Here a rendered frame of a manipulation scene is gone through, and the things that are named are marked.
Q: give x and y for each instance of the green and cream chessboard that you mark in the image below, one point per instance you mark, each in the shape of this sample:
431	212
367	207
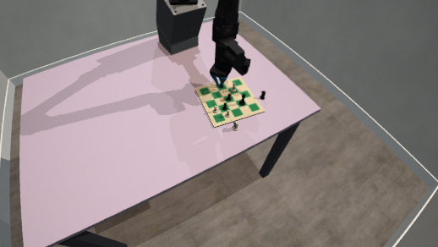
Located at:
211	95

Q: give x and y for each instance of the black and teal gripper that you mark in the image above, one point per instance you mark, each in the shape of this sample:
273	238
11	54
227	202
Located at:
214	71

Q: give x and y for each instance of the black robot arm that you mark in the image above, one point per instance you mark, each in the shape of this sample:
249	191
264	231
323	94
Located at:
232	53

